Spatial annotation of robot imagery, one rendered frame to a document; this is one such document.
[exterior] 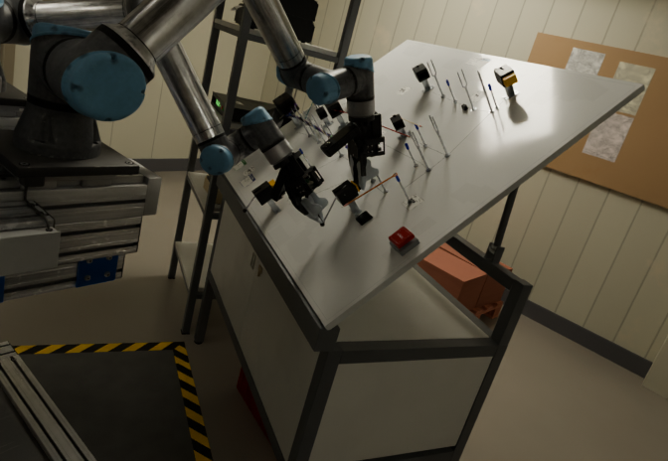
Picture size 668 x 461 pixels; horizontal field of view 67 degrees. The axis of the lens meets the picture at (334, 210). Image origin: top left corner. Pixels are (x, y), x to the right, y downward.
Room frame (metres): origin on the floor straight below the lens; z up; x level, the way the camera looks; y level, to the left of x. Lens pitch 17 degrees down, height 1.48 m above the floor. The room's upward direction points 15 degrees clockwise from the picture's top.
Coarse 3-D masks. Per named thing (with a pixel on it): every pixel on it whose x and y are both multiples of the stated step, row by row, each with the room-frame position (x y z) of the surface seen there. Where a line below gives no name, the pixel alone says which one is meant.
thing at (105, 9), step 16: (16, 0) 1.32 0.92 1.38; (32, 0) 1.33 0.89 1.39; (64, 0) 1.34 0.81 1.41; (80, 0) 1.33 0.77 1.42; (96, 0) 1.33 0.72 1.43; (112, 0) 1.32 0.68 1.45; (16, 16) 1.29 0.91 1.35; (32, 16) 1.31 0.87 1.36; (48, 16) 1.31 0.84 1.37; (64, 16) 1.31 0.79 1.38; (80, 16) 1.31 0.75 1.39; (96, 16) 1.31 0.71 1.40; (112, 16) 1.32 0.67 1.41; (16, 32) 1.30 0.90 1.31
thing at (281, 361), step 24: (264, 288) 1.48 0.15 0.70; (264, 312) 1.44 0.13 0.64; (288, 312) 1.29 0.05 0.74; (264, 336) 1.40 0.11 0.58; (288, 336) 1.26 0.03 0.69; (264, 360) 1.36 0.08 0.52; (288, 360) 1.23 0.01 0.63; (312, 360) 1.12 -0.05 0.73; (264, 384) 1.32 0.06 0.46; (288, 384) 1.19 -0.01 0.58; (264, 408) 1.28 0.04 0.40; (288, 408) 1.16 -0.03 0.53; (288, 432) 1.13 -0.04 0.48; (288, 456) 1.10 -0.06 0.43
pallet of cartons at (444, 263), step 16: (432, 256) 3.10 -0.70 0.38; (448, 256) 3.19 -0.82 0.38; (432, 272) 2.95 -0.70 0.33; (448, 272) 2.90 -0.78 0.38; (464, 272) 2.97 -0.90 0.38; (480, 272) 3.05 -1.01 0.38; (448, 288) 2.87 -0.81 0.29; (464, 288) 2.85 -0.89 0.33; (480, 288) 3.05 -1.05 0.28; (496, 288) 3.22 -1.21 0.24; (464, 304) 2.93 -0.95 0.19; (480, 304) 3.12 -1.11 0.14; (496, 304) 3.25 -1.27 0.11
